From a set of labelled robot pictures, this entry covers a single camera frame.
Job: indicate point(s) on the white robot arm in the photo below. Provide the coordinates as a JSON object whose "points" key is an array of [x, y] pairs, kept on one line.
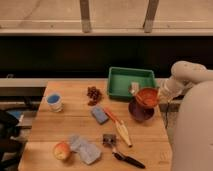
{"points": [[193, 132]]}

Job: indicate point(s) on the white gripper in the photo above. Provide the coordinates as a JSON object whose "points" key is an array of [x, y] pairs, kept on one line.
{"points": [[168, 91]]}

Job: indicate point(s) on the purple bowl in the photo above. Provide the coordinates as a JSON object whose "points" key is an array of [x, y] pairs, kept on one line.
{"points": [[139, 113]]}

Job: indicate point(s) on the orange bowl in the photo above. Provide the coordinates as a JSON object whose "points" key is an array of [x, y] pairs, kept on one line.
{"points": [[147, 97]]}

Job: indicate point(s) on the orange handled wooden brush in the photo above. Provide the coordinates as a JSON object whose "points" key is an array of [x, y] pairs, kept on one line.
{"points": [[120, 126]]}

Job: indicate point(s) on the grey crumpled cloth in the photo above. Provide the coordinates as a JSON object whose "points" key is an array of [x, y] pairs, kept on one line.
{"points": [[87, 151]]}

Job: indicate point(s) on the green plastic tray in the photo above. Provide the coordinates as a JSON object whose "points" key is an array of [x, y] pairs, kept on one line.
{"points": [[120, 79]]}

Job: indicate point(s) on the tan block in tray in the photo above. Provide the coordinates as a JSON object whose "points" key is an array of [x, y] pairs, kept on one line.
{"points": [[134, 88]]}

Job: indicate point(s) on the blue sponge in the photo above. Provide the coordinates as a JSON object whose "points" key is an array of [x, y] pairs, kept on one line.
{"points": [[98, 113]]}

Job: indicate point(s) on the red yellow apple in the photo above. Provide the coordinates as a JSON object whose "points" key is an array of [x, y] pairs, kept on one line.
{"points": [[61, 151]]}

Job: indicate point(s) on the black object at left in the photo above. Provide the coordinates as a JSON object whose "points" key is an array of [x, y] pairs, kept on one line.
{"points": [[9, 128]]}

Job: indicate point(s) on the white cup blue inside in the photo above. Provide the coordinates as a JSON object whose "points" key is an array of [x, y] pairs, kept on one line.
{"points": [[54, 101]]}

